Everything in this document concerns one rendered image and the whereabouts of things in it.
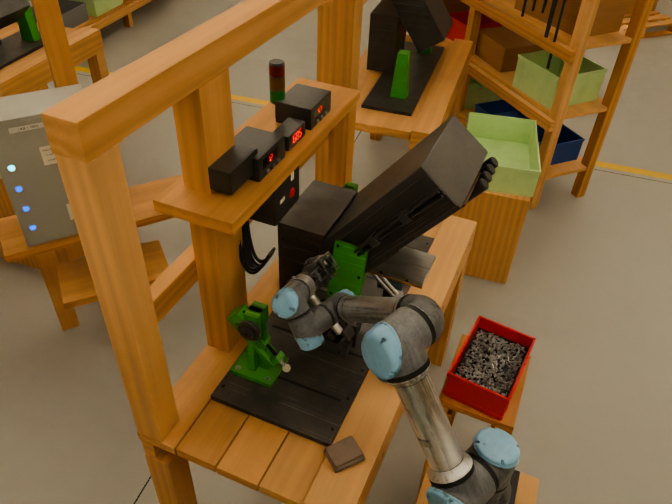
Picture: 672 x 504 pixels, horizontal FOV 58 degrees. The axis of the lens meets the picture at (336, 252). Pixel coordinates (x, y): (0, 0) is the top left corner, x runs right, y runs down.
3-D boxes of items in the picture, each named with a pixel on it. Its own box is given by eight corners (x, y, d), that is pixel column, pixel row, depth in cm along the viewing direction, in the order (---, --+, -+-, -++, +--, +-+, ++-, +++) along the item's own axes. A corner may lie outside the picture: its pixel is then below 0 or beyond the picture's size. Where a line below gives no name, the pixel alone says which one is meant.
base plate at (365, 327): (434, 241, 260) (434, 238, 258) (330, 448, 181) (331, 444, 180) (344, 216, 272) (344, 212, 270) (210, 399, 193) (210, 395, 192)
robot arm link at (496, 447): (520, 471, 160) (532, 443, 151) (490, 505, 152) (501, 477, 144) (483, 441, 166) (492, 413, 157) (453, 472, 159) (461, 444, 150)
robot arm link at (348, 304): (455, 282, 144) (336, 281, 184) (425, 304, 138) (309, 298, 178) (470, 324, 146) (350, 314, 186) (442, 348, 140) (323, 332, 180)
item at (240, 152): (259, 169, 173) (258, 148, 168) (232, 196, 162) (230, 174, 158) (237, 163, 175) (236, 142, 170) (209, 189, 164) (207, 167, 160)
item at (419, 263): (434, 262, 215) (436, 255, 213) (421, 290, 204) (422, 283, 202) (334, 232, 226) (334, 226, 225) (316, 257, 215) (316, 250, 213)
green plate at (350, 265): (365, 296, 208) (376, 241, 199) (357, 306, 201) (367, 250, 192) (335, 285, 211) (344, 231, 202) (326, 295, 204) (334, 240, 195)
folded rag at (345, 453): (353, 439, 182) (353, 433, 180) (366, 460, 176) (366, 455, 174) (323, 451, 178) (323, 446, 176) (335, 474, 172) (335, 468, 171)
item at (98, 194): (351, 191, 287) (365, -25, 225) (162, 443, 180) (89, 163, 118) (334, 187, 289) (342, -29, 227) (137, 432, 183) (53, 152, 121)
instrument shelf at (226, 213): (359, 100, 223) (360, 90, 220) (233, 236, 158) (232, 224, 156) (299, 86, 230) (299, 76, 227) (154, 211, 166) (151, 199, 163)
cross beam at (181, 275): (327, 139, 263) (328, 120, 257) (140, 343, 170) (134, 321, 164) (317, 136, 265) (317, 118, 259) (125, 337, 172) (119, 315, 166)
